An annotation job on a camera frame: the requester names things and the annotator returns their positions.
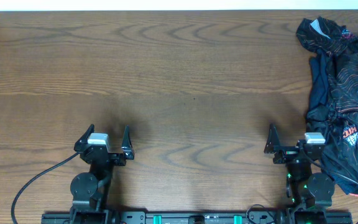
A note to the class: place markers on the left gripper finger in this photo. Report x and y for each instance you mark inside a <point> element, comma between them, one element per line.
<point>82,144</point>
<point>126,145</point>

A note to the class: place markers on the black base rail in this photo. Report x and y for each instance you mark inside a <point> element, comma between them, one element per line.
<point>253,216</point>

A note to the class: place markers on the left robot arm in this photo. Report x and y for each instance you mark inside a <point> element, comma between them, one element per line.
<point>90,189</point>

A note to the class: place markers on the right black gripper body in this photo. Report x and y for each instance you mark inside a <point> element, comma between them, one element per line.
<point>286,154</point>

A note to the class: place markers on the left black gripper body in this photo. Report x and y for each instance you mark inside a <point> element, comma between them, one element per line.
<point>117,162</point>

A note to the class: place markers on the black orange patterned jersey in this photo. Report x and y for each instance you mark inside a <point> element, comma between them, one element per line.
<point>333,103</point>

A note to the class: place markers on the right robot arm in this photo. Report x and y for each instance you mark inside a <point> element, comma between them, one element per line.
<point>311,193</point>

